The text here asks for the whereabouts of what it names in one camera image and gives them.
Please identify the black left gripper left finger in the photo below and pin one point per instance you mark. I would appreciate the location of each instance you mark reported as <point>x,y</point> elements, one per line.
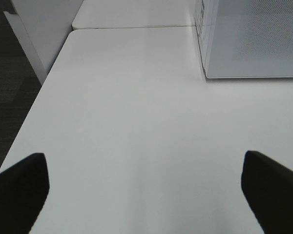
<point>24,188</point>

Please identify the white microwave oven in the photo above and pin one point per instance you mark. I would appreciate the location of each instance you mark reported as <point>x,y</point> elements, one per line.
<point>203,18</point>

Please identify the white microwave door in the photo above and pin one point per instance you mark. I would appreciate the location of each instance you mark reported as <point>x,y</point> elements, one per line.
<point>251,39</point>

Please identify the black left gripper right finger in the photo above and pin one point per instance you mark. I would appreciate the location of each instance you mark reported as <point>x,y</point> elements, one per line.
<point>268,188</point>

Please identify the white partition panel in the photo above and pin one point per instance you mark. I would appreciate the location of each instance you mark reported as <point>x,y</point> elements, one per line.
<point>41,27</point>

